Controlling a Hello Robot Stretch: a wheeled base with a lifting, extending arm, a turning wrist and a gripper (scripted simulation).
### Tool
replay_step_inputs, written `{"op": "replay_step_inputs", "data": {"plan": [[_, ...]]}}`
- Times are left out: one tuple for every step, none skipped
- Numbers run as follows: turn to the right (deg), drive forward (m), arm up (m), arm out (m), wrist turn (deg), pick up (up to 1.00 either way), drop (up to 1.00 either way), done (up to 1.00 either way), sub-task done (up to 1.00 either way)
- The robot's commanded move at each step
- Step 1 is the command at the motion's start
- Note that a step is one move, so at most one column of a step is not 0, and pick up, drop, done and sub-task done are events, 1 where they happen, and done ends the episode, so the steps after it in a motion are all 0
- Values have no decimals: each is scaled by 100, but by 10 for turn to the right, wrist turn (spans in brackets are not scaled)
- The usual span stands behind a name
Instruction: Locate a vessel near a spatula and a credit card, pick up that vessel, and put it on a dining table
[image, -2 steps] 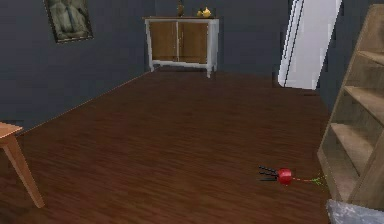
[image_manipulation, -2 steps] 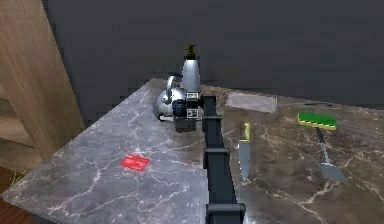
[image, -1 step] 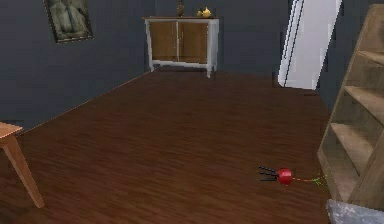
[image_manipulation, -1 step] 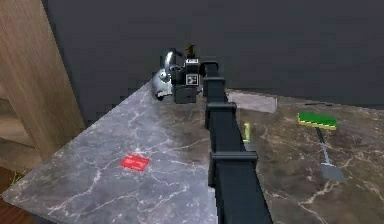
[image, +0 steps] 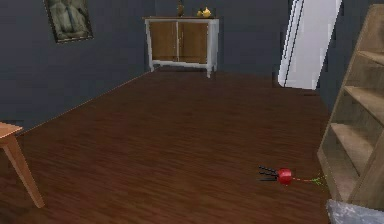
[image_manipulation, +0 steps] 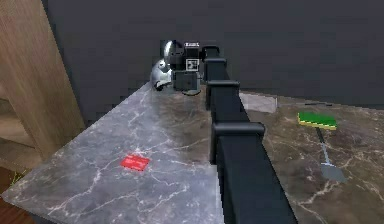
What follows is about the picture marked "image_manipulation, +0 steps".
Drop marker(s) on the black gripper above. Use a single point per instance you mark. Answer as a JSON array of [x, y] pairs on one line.
[[185, 81]]

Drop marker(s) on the silver metal vessel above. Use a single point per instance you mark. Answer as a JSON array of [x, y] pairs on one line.
[[160, 73]]

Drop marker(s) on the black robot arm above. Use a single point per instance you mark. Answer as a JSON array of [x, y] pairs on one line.
[[243, 160]]

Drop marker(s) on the red credit card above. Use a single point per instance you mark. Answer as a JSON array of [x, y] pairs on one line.
[[135, 162]]

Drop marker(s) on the grey spatula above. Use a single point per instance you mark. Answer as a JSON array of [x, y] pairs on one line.
[[332, 172]]

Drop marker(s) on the green and yellow sponge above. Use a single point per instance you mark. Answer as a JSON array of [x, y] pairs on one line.
[[317, 120]]

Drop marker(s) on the light wood door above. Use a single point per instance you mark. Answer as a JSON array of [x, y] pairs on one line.
[[36, 73]]

